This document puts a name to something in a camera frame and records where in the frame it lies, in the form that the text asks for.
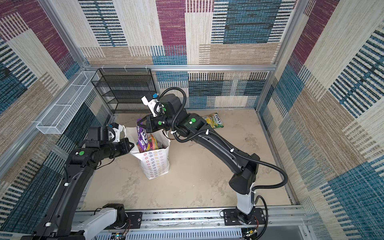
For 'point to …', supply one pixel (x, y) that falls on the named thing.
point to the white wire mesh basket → (58, 118)
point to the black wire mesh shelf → (123, 89)
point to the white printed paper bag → (155, 163)
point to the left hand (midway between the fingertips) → (133, 142)
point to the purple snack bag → (142, 136)
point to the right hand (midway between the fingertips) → (138, 127)
